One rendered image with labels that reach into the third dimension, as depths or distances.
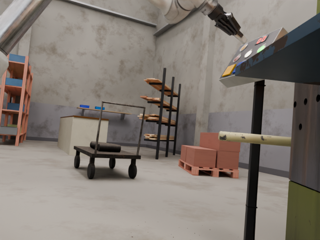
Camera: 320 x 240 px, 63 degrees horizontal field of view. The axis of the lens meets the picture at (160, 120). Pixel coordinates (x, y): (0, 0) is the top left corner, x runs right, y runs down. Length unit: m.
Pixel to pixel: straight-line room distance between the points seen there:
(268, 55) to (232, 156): 3.99
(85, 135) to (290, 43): 5.49
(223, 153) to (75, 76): 7.07
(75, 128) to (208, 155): 2.87
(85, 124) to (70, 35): 5.31
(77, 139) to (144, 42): 6.52
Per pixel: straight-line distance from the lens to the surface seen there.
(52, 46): 10.30
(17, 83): 7.32
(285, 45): 0.43
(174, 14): 1.42
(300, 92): 1.13
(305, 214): 1.04
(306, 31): 0.40
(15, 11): 1.21
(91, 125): 5.80
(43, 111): 9.92
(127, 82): 10.63
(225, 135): 1.28
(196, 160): 4.25
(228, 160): 4.40
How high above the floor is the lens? 0.60
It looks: 3 degrees up
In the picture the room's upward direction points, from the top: 5 degrees clockwise
